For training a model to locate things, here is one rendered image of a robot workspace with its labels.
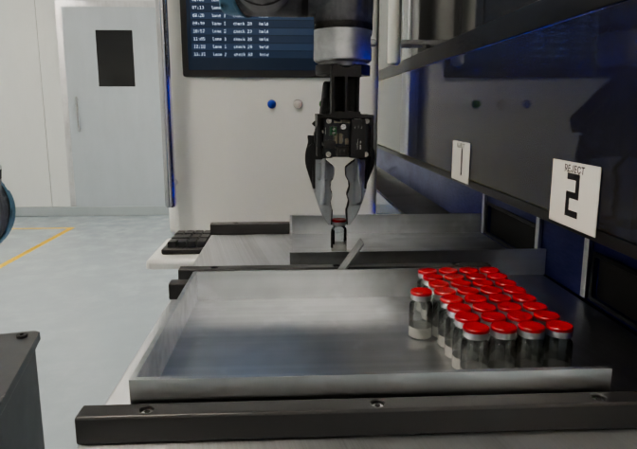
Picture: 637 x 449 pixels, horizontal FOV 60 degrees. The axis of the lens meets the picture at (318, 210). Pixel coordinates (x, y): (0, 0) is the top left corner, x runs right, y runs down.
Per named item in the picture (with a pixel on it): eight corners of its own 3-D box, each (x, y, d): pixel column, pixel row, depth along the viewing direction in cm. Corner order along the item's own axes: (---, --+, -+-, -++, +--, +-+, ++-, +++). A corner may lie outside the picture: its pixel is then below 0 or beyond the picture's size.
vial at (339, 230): (345, 249, 79) (346, 219, 78) (347, 253, 77) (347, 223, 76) (330, 249, 79) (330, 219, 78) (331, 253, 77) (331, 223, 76)
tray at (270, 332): (483, 296, 66) (485, 267, 65) (608, 413, 40) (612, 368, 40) (194, 300, 64) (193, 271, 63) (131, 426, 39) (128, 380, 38)
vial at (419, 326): (427, 331, 55) (429, 286, 54) (433, 340, 53) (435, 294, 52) (406, 332, 55) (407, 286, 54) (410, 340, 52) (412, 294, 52)
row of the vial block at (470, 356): (433, 307, 61) (435, 266, 61) (491, 386, 44) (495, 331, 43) (413, 307, 61) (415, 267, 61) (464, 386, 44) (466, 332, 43)
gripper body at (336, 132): (314, 162, 69) (315, 62, 67) (311, 156, 77) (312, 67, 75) (375, 162, 69) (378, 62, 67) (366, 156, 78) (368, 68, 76)
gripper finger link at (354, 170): (350, 231, 73) (345, 161, 71) (345, 223, 78) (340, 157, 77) (373, 229, 73) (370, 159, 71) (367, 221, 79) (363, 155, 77)
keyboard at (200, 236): (348, 237, 129) (348, 226, 129) (355, 252, 116) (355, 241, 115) (174, 239, 127) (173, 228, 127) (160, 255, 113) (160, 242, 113)
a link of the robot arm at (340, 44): (312, 34, 75) (373, 35, 75) (312, 69, 76) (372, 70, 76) (315, 26, 67) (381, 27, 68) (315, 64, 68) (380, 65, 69)
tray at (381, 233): (479, 232, 100) (480, 213, 99) (544, 274, 74) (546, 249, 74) (289, 234, 98) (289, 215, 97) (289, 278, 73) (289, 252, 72)
